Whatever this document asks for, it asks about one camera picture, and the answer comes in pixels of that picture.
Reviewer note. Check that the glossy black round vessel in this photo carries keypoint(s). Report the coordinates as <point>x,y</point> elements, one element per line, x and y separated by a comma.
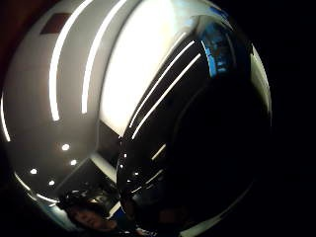
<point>204,138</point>

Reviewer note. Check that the large bright ceiling light panel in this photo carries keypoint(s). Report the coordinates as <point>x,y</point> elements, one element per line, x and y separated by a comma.
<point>131,72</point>

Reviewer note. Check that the long ceiling strip light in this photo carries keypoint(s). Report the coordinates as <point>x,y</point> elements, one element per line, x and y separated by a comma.
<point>54,79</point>
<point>87,75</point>

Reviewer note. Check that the round ceiling spotlight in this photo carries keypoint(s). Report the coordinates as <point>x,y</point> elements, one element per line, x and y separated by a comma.
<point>51,182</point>
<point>65,147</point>
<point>33,171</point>
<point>73,162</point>

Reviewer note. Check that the dark rectangular ceiling vent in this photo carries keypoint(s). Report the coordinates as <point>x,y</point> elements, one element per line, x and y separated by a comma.
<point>55,23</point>

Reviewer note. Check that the curved ceiling strip light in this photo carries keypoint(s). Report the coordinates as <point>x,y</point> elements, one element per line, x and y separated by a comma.
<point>4,121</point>

